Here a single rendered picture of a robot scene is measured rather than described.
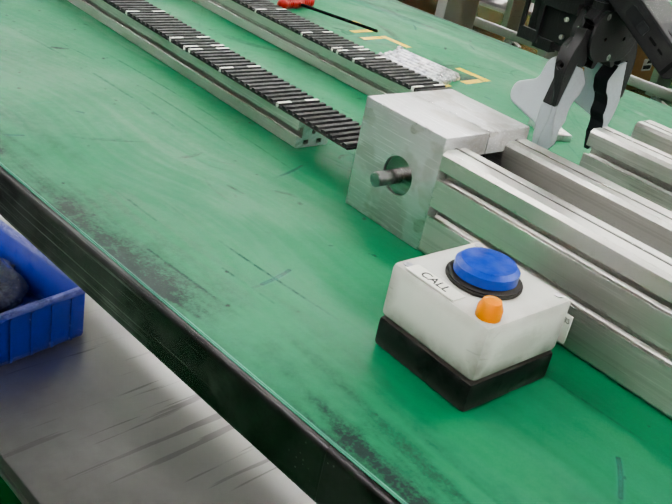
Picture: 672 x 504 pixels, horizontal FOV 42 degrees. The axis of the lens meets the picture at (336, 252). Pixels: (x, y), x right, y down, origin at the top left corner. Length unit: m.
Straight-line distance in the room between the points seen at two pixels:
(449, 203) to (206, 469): 0.72
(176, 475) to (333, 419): 0.79
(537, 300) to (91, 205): 0.34
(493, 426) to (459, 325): 0.06
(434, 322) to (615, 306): 0.13
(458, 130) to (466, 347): 0.22
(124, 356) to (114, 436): 0.19
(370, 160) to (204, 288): 0.20
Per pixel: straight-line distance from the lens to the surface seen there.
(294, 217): 0.70
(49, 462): 1.27
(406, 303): 0.53
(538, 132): 0.83
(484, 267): 0.52
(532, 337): 0.53
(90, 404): 1.37
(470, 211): 0.64
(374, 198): 0.71
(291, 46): 1.13
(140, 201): 0.69
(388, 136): 0.69
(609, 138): 0.79
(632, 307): 0.58
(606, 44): 0.84
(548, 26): 0.85
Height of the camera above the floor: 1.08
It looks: 27 degrees down
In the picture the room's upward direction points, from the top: 12 degrees clockwise
